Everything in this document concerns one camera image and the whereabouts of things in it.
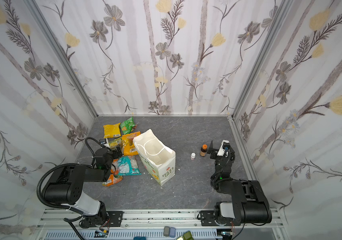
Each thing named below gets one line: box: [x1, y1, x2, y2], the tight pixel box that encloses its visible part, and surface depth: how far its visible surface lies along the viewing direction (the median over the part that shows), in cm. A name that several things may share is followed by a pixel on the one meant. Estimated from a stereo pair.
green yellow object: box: [175, 230, 195, 240], surface depth 70 cm
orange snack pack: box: [122, 131, 141, 156], surface depth 98 cm
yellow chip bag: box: [103, 122, 122, 139], surface depth 110 cm
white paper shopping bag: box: [133, 128, 176, 186], surface depth 75 cm
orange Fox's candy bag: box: [102, 159, 124, 187], surface depth 86 cm
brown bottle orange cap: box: [199, 144, 208, 157], surface depth 94 cm
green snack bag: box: [120, 116, 137, 135], surface depth 113 cm
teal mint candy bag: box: [117, 155, 142, 176], surface depth 90 cm
